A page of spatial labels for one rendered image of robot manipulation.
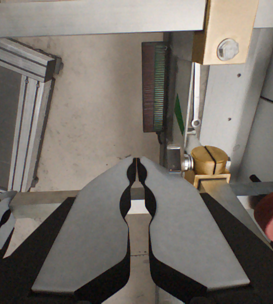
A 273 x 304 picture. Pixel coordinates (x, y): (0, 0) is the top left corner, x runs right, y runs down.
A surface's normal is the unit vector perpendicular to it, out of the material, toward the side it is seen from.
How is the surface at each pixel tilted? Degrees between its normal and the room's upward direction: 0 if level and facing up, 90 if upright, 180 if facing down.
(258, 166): 90
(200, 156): 90
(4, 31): 0
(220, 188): 90
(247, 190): 90
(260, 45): 0
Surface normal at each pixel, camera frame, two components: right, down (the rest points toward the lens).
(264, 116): -1.00, 0.04
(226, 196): -0.04, -0.87
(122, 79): 0.02, 0.50
